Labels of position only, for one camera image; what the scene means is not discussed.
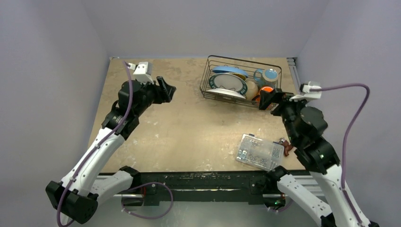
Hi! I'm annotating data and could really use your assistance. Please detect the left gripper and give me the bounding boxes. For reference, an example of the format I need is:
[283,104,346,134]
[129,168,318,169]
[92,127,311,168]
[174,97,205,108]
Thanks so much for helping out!
[134,76,175,116]

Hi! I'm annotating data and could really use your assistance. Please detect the orange cup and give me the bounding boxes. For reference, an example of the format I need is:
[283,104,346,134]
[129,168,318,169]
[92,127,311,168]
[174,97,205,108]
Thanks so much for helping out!
[253,86,274,102]

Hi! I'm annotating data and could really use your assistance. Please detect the blue butterfly mug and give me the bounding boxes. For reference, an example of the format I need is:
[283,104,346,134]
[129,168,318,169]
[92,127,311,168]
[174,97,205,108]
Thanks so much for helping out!
[253,69,279,88]

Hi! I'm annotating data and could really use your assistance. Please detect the beige floral bowl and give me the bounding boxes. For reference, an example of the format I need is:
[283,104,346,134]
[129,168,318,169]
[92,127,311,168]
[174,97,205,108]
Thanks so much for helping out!
[245,79,259,100]

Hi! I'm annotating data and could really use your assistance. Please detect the white plate red characters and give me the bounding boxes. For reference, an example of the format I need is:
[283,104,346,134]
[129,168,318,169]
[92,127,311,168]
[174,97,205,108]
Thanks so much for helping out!
[206,88,246,99]

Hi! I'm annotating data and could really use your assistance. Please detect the white plate dark-green rim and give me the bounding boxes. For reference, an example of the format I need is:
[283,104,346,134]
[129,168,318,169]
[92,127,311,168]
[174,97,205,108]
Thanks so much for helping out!
[208,73,247,95]

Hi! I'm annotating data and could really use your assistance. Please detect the light blue plate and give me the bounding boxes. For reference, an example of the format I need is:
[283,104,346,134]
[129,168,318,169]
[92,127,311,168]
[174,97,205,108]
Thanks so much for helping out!
[211,66,248,78]

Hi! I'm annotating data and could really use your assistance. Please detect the yellow green-rimmed plate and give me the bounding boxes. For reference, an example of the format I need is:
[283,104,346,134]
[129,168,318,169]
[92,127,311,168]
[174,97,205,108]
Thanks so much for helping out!
[232,73,247,81]

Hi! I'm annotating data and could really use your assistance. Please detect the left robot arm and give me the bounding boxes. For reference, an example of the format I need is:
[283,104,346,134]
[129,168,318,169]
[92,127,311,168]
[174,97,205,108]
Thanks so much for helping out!
[45,77,176,227]

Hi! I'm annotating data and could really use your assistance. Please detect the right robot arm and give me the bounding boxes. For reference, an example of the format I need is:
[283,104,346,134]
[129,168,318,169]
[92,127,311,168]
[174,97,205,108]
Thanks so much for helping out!
[259,84,377,227]

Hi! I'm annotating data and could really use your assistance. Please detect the clear plastic screw box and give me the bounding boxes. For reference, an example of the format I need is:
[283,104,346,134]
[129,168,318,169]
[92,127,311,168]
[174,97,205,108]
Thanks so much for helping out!
[235,134,285,171]

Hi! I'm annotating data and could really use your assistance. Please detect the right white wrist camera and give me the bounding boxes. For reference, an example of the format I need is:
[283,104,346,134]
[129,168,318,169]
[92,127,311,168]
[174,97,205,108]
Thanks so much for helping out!
[289,81,322,102]

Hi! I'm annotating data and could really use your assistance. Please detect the black wire dish rack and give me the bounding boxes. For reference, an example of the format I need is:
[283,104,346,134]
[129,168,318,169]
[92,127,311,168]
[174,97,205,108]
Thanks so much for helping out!
[200,55,282,108]

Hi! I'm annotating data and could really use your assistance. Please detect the aluminium rail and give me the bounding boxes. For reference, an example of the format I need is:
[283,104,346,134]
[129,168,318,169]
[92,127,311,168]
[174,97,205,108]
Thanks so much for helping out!
[287,58,301,94]

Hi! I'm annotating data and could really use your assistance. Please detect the black base frame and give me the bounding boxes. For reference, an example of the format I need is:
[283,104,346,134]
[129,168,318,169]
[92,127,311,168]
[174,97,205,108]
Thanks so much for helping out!
[121,170,288,208]

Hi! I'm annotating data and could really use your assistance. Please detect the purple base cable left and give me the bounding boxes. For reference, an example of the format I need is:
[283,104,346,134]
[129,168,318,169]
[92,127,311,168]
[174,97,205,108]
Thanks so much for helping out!
[121,182,174,220]

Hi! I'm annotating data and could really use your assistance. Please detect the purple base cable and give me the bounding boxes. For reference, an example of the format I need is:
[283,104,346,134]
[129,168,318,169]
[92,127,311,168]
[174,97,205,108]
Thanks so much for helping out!
[268,199,294,214]
[121,182,174,220]

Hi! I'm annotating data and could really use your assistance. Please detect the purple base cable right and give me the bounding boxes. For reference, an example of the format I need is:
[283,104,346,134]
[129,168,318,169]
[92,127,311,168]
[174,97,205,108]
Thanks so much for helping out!
[268,199,294,214]

